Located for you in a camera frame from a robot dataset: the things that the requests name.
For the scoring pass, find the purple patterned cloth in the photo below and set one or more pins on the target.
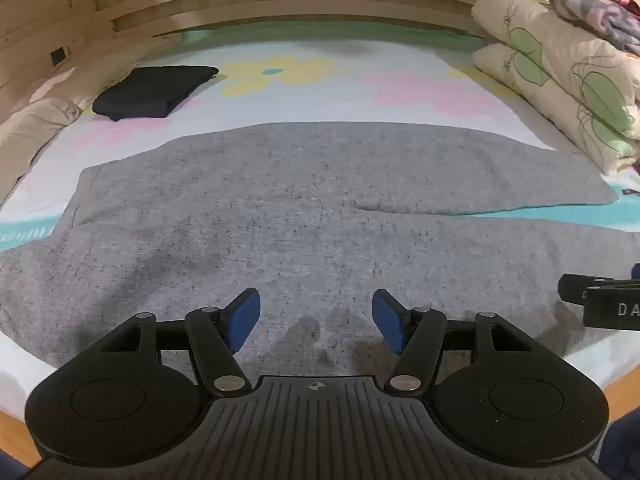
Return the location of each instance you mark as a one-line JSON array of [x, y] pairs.
[[595, 15]]

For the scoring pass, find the folded floral quilt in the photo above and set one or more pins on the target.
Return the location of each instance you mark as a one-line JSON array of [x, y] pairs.
[[565, 80]]

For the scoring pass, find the wall socket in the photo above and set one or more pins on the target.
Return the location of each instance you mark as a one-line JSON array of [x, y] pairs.
[[58, 55]]

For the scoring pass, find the black folded garment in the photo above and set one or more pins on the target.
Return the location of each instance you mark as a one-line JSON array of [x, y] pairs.
[[155, 87]]

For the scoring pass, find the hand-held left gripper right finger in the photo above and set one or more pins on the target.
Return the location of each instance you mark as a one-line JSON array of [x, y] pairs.
[[387, 321]]

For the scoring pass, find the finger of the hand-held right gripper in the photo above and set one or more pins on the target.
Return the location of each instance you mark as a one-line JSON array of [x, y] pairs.
[[572, 287]]

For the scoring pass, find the floral bed sheet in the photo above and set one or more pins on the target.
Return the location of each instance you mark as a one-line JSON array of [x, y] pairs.
[[325, 92]]

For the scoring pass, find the person's dark blue clothing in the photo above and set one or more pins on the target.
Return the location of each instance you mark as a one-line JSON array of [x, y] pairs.
[[622, 450]]

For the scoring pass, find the grey pants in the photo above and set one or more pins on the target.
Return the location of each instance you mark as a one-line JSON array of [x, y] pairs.
[[310, 210]]

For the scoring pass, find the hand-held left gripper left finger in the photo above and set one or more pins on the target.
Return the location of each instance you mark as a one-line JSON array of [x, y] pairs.
[[245, 317]]

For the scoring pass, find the beige pillow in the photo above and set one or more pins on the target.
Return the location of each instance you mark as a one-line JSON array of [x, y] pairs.
[[30, 125]]

